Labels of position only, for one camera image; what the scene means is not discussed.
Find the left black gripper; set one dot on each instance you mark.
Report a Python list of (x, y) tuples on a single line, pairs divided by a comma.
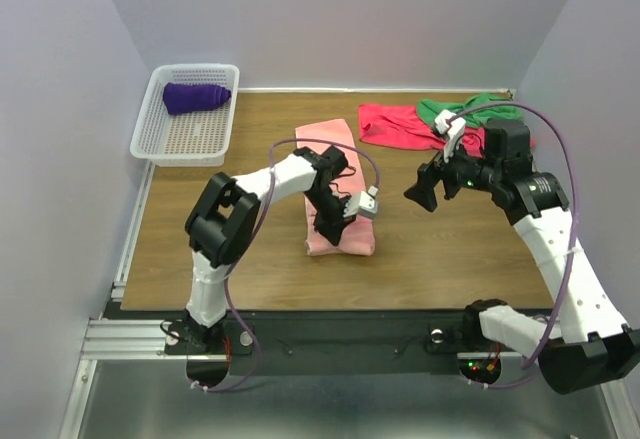
[(333, 227)]

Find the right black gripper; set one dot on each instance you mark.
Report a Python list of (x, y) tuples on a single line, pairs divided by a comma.
[(428, 176)]

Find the pink towel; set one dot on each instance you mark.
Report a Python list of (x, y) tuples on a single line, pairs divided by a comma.
[(358, 237)]

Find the green towel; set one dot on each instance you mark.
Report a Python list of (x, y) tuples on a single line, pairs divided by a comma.
[(485, 106)]

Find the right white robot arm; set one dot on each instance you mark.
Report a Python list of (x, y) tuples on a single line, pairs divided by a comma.
[(585, 341)]

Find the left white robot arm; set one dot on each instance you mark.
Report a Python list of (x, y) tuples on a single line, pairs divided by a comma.
[(221, 227)]

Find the red towel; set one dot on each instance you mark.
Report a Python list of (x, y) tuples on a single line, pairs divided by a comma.
[(409, 127)]

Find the white perforated plastic basket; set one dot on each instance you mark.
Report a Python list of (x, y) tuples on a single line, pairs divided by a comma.
[(195, 139)]

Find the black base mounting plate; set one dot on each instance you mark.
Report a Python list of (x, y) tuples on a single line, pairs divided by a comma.
[(484, 364)]

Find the rolled purple towel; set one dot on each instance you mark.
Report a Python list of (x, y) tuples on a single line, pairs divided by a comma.
[(182, 99)]

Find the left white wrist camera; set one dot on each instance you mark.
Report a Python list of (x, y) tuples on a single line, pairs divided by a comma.
[(361, 204)]

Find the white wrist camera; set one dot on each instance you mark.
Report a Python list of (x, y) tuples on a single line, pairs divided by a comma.
[(361, 204), (451, 129)]

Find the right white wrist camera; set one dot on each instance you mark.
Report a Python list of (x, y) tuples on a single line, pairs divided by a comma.
[(451, 129)]

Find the aluminium frame rail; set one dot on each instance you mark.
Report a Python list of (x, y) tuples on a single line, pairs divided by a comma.
[(125, 334)]

